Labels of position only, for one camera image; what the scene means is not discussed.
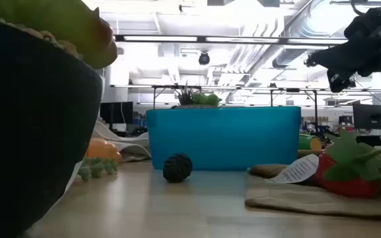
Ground green yellow toy vegetable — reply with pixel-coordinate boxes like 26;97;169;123
298;133;323;151

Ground red toy strawberry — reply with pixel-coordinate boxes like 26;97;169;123
315;128;381;199

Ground black toy blackberry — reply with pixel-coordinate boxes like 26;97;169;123
162;153;193;183

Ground orange toy fruit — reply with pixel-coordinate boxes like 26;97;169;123
85;138;123;163

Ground blue plastic tupperware container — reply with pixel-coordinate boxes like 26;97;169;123
146;106;302;171

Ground black monitor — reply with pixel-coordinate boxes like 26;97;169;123
353;104;381;130
99;101;134;125

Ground background folding table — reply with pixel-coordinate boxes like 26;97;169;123
152;85;319;133

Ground white printed cloth tag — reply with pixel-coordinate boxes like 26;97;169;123
265;153;319;184

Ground long ceiling light bar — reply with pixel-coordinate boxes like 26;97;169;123
114;34;349;46

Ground tan burlap cloth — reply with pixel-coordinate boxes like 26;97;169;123
245;148;381;221

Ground succulent in grey patterned pot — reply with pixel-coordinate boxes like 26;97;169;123
172;82;223;109

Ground white checked dish towel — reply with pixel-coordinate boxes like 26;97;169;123
93;118;151;163

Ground succulent plant in black pot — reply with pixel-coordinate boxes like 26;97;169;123
0;0;120;238

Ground black hanging ceiling camera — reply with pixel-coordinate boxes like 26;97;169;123
198;52;211;66

